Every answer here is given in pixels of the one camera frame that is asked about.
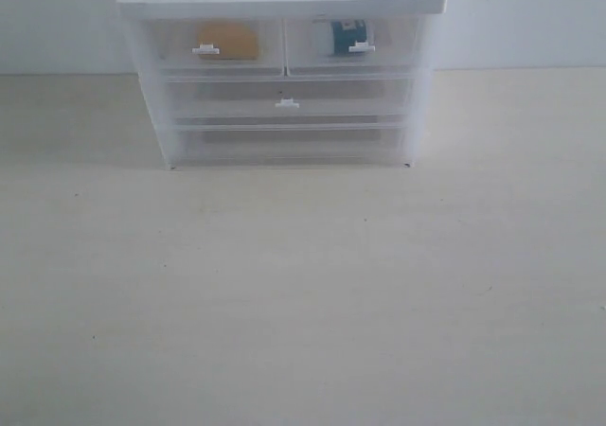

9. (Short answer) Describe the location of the white bottle blue label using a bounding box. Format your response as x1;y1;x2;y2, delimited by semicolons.
329;19;375;56

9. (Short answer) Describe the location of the yellow sponge block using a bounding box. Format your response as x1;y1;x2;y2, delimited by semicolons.
191;21;260;61

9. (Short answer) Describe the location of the clear wide bottom drawer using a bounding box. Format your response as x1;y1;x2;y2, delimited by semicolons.
170;127;404;165

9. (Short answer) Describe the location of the clear wide drawer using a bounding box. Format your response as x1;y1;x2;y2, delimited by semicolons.
170;127;404;165
167;79;413;118

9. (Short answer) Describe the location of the white plastic drawer cabinet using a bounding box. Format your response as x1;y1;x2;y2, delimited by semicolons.
117;0;448;169

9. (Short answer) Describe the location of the clear wide middle drawer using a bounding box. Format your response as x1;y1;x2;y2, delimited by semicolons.
167;79;413;118

